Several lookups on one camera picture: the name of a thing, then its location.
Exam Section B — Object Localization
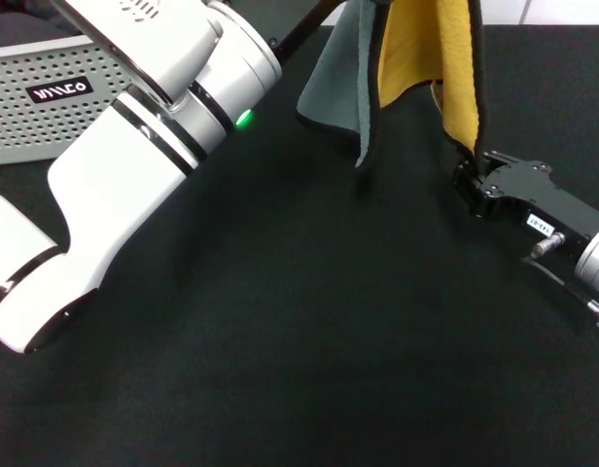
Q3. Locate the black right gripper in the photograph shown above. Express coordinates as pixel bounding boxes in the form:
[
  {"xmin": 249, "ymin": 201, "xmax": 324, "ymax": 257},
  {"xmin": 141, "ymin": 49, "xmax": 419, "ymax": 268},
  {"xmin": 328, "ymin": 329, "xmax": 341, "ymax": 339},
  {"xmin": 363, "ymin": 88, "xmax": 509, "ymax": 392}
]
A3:
[{"xmin": 453, "ymin": 150, "xmax": 599, "ymax": 267}]

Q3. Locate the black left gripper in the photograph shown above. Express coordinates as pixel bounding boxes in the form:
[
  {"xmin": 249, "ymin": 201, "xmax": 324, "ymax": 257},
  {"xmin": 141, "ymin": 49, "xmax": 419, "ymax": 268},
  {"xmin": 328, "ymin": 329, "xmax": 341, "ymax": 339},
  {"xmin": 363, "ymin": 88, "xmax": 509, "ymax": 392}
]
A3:
[{"xmin": 267, "ymin": 0, "xmax": 352, "ymax": 64}]

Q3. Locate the yellow and grey towel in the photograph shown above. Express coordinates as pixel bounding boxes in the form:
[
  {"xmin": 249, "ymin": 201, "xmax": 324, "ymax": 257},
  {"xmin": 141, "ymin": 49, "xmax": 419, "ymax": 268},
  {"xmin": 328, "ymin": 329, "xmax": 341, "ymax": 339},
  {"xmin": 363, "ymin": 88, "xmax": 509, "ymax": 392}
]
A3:
[{"xmin": 295, "ymin": 0, "xmax": 489, "ymax": 172}]

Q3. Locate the black tablecloth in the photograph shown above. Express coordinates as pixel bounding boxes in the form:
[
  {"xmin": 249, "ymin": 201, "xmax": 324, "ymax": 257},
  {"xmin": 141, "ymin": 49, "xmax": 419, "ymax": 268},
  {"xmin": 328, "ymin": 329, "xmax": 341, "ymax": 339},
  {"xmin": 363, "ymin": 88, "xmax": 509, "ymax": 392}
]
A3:
[{"xmin": 0, "ymin": 23, "xmax": 599, "ymax": 467}]

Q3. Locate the grey perforated storage box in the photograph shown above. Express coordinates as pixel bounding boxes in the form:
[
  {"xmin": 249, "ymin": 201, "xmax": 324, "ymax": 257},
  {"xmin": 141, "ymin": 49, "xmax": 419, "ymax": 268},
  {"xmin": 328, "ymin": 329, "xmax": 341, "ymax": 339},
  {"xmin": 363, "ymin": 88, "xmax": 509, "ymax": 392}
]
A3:
[{"xmin": 0, "ymin": 33, "xmax": 135, "ymax": 166}]

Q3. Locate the dark cloth pile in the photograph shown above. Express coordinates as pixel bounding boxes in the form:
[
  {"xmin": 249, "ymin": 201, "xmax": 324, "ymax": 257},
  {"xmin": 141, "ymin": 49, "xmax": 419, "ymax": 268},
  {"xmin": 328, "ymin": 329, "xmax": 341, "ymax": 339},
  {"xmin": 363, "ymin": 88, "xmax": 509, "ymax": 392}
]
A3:
[{"xmin": 0, "ymin": 0, "xmax": 82, "ymax": 50}]

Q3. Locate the right arm wrist cable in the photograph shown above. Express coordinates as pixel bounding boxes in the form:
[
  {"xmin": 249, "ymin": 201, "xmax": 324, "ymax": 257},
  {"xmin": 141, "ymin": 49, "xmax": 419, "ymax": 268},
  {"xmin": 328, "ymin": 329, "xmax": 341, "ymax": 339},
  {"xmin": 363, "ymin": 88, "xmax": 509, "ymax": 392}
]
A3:
[{"xmin": 520, "ymin": 232, "xmax": 599, "ymax": 333}]

